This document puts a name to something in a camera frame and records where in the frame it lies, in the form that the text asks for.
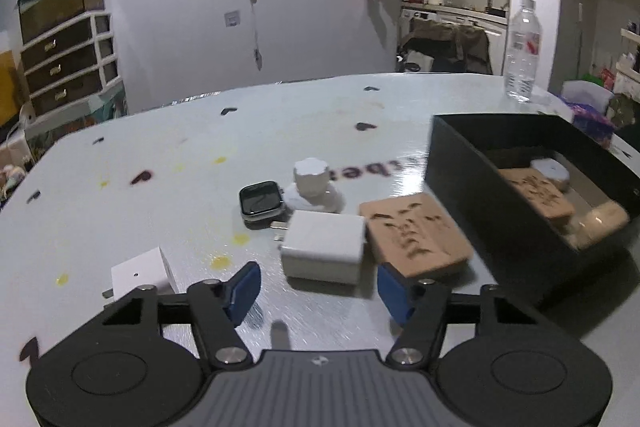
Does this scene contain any glass fish tank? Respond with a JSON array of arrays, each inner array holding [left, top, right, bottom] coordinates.
[[17, 0, 106, 42]]

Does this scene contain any pile of plush toys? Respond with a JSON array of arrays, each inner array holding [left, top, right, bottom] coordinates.
[[0, 159, 28, 202]]

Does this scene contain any chair with brown cloth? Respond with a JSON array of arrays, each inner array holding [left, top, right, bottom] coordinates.
[[397, 17, 493, 75]]

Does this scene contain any purple floral tissue pack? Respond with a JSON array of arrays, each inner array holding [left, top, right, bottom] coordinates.
[[557, 79, 616, 148]]

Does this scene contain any clear plastic water bottle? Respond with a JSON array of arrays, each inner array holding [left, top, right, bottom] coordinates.
[[502, 0, 543, 102]]

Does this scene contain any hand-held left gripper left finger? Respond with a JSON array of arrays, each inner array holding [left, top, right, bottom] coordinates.
[[102, 261, 263, 369]]

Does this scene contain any beige earbuds case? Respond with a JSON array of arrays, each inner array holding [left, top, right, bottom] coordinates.
[[567, 201, 630, 250]]

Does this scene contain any plain white charger cube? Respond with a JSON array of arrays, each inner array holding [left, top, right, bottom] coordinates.
[[272, 209, 367, 285]]

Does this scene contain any white drawer unit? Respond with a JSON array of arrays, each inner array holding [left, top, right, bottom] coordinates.
[[20, 11, 123, 115]]

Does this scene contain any smartwatch without strap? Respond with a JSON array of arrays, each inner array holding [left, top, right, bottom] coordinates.
[[238, 180, 286, 225]]

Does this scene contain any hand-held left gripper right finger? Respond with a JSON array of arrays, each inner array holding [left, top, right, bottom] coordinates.
[[376, 263, 543, 370]]

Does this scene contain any white tape measure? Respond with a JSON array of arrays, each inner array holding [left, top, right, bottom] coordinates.
[[530, 158, 571, 192]]

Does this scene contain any carved wooden block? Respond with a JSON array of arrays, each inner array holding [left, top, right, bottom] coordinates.
[[359, 193, 475, 280], [500, 168, 576, 225]]

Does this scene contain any black cardboard box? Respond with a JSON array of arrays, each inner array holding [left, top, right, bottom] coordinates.
[[424, 114, 640, 308]]

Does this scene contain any teal printed cabinet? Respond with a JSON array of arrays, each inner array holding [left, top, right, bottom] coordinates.
[[25, 82, 128, 158]]

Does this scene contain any white charger with small dot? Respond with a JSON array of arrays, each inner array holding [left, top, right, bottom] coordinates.
[[102, 247, 177, 300]]

